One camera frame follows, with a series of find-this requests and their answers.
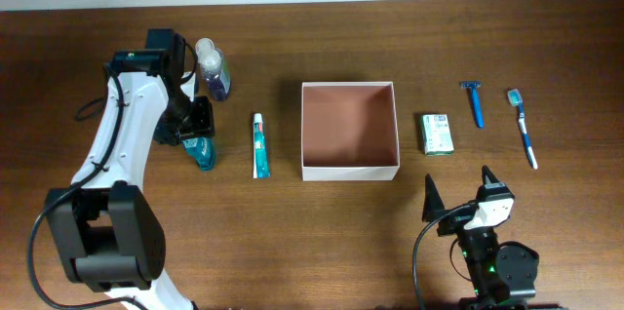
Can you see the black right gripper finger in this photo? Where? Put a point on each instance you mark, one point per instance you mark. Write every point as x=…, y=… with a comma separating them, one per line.
x=489, y=179
x=433, y=206

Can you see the blue disposable razor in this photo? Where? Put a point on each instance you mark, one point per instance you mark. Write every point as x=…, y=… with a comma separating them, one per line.
x=472, y=87

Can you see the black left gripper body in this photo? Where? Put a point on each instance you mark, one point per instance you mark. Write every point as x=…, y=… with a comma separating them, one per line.
x=185, y=118

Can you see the green white small box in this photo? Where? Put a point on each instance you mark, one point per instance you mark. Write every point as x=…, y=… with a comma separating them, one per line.
x=437, y=140

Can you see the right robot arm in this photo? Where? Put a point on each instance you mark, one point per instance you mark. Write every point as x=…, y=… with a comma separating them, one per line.
x=502, y=274

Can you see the teal toothpaste tube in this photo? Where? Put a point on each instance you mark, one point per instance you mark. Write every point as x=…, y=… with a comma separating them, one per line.
x=260, y=155

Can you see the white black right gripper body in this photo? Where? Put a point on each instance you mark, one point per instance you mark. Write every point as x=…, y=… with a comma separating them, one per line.
x=454, y=223

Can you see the purple foam pump bottle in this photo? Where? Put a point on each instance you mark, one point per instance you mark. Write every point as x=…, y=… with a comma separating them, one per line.
x=214, y=69

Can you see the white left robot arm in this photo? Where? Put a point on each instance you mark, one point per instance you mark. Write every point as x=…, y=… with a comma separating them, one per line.
x=107, y=236

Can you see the teal mouthwash bottle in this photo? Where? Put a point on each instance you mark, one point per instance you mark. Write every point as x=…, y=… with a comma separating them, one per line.
x=202, y=150

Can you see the blue white toothbrush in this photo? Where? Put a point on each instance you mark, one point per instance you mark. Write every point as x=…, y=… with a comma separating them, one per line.
x=516, y=100

